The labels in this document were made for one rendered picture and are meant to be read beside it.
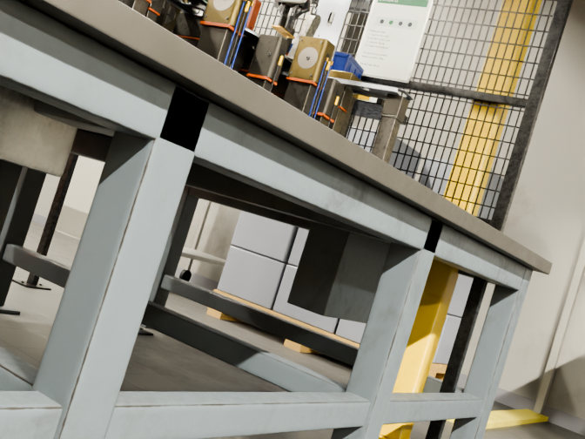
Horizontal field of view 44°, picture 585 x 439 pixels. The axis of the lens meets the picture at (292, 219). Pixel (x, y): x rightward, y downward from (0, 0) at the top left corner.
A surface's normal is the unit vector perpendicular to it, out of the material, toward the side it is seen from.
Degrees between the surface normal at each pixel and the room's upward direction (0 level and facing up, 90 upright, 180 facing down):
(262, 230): 90
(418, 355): 90
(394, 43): 90
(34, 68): 90
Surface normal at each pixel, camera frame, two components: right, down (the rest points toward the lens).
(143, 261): 0.79, 0.22
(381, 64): -0.48, -0.18
